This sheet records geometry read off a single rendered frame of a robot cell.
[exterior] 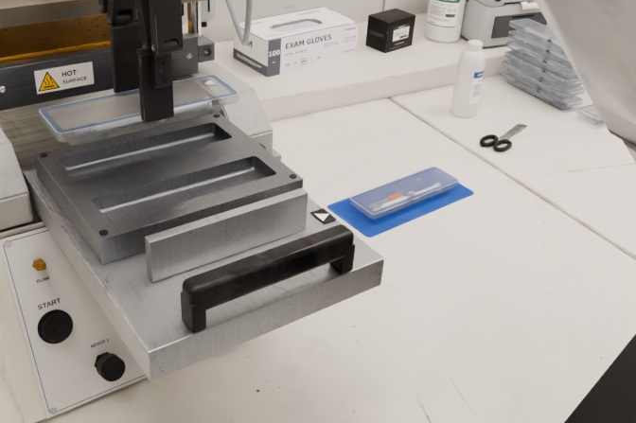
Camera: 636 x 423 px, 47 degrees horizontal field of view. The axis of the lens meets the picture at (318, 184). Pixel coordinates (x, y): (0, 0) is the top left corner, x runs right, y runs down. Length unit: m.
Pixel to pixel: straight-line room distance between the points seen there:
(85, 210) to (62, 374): 0.21
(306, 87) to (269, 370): 0.69
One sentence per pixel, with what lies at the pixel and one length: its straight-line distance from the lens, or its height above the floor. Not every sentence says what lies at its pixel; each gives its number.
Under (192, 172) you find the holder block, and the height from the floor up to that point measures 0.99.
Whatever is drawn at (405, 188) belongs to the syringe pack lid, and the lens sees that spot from 1.14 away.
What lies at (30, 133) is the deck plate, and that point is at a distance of 0.94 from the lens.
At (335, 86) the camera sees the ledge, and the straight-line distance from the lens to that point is 1.41.
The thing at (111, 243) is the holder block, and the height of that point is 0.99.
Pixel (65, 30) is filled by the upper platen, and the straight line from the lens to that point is 0.87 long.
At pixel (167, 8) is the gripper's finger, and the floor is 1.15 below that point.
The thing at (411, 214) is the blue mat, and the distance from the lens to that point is 1.12.
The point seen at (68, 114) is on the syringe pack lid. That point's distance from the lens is 0.71.
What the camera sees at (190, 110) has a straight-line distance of 0.73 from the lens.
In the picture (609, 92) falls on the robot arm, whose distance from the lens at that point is 0.17.
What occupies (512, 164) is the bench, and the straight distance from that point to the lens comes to 1.31.
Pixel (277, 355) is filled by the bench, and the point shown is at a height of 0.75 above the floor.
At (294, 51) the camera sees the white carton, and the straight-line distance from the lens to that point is 1.45.
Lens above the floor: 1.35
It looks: 31 degrees down
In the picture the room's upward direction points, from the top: 4 degrees clockwise
